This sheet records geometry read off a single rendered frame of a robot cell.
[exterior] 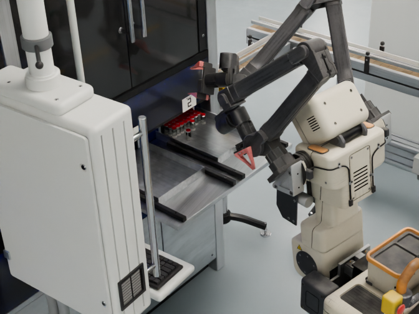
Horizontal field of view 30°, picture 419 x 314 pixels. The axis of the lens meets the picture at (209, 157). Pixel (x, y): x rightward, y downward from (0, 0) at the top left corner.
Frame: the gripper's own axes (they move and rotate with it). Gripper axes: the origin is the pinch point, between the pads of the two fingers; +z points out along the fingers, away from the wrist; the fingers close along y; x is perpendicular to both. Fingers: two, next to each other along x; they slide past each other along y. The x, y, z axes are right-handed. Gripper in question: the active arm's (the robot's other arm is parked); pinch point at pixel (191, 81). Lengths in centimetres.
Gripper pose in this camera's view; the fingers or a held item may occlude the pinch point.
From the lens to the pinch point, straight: 302.3
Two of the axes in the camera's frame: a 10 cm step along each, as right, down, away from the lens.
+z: -7.5, -0.3, 6.7
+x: 6.6, 0.9, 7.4
